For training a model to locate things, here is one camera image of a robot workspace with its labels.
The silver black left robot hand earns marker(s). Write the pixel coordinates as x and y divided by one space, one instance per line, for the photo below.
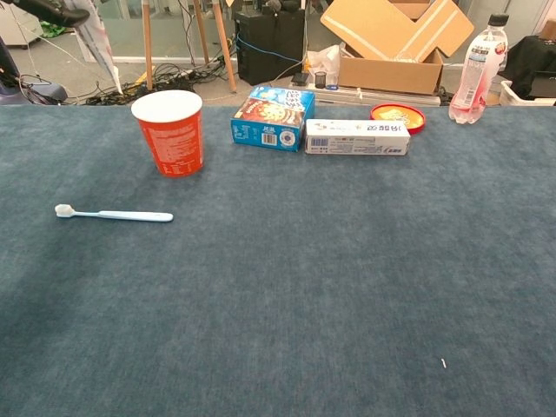
52 11

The white patterned toothpaste tube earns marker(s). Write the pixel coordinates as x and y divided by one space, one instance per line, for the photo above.
97 35

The light blue toothbrush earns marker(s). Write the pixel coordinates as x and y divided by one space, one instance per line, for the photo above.
130 215

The white toothpaste box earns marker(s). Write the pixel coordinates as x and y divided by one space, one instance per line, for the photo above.
356 137

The green bag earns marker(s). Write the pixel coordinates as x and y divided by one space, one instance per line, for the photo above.
54 29

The white cabinet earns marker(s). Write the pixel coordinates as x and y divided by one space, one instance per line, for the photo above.
17 26

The navy rounded chair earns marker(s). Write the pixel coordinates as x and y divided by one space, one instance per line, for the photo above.
48 93

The wooden easel legs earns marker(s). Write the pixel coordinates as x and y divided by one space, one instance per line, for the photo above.
147 43

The red paper cup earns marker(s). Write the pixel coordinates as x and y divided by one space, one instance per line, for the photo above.
174 143

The black computer tower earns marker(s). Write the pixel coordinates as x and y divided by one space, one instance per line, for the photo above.
269 48

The blue snack box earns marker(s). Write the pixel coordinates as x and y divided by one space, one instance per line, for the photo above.
269 117

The small black device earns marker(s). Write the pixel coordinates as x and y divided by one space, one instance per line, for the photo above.
299 79

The white plastic bag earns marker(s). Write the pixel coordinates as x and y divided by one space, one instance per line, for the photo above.
323 58

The black mesh pen cup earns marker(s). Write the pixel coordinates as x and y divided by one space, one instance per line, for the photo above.
320 80

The brown cardboard box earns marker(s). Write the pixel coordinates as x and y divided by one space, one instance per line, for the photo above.
391 43

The blue felt table mat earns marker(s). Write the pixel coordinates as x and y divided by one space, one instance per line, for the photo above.
278 269

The red round lid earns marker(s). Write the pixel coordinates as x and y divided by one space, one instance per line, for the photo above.
397 114

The clear bottle with pink drink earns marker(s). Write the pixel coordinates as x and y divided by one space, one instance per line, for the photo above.
478 74

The white plastic bin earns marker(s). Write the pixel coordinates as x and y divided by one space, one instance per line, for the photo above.
527 97

